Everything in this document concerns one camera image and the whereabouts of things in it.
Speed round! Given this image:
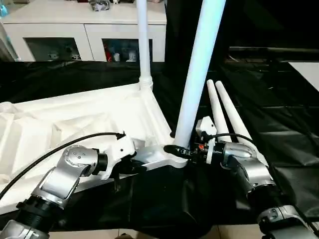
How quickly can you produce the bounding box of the white plastic table top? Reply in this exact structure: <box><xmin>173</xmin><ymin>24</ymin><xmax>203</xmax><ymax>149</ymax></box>
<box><xmin>0</xmin><ymin>82</ymin><xmax>190</xmax><ymax>215</ymax></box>

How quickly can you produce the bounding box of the white plastic table leg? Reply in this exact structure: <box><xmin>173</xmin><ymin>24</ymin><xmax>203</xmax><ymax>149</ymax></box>
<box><xmin>136</xmin><ymin>0</ymin><xmax>154</xmax><ymax>91</ymax></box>
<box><xmin>215</xmin><ymin>81</ymin><xmax>270</xmax><ymax>168</ymax></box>
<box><xmin>206</xmin><ymin>79</ymin><xmax>233</xmax><ymax>143</ymax></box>
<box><xmin>172</xmin><ymin>0</ymin><xmax>227</xmax><ymax>150</ymax></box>

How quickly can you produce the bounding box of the black mat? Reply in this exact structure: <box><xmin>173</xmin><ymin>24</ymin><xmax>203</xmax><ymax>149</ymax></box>
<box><xmin>0</xmin><ymin>60</ymin><xmax>319</xmax><ymax>231</ymax></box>

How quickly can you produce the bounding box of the white flat board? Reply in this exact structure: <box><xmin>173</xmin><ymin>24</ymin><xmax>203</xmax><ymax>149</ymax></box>
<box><xmin>288</xmin><ymin>61</ymin><xmax>319</xmax><ymax>93</ymax></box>

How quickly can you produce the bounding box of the white cabinet with glass doors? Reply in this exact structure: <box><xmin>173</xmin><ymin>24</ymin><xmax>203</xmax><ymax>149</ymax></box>
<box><xmin>0</xmin><ymin>0</ymin><xmax>167</xmax><ymax>63</ymax></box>

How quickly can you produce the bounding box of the small grey toy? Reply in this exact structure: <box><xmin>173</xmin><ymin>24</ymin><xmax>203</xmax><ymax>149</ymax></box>
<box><xmin>89</xmin><ymin>0</ymin><xmax>111</xmax><ymax>12</ymax></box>

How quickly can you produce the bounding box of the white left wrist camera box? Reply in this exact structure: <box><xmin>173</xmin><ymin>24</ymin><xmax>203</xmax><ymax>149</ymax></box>
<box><xmin>99</xmin><ymin>134</ymin><xmax>137</xmax><ymax>181</ymax></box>

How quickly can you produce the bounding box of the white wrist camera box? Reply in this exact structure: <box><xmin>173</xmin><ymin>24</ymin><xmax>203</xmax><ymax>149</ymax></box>
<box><xmin>99</xmin><ymin>134</ymin><xmax>137</xmax><ymax>181</ymax></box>
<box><xmin>195</xmin><ymin>116</ymin><xmax>218</xmax><ymax>163</ymax></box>

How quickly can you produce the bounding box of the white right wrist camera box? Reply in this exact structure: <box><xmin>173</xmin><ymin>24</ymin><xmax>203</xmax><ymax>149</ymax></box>
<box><xmin>195</xmin><ymin>116</ymin><xmax>218</xmax><ymax>163</ymax></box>

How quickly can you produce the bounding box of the black metal rail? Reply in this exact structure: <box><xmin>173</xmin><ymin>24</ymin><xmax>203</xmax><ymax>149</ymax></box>
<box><xmin>228</xmin><ymin>46</ymin><xmax>319</xmax><ymax>57</ymax></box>

